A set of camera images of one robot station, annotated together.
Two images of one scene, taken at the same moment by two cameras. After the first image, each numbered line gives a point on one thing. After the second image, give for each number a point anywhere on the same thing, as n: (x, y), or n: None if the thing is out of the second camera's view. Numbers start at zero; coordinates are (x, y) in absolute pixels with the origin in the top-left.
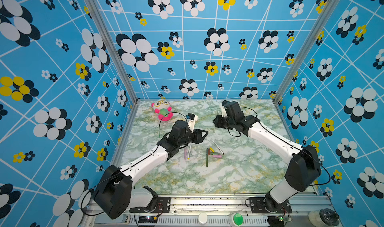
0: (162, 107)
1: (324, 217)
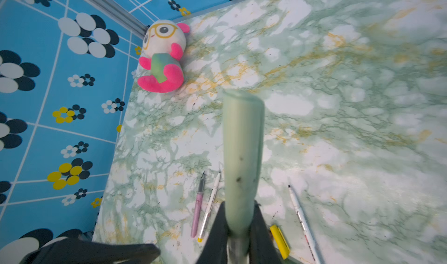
0: (163, 48)
1: None
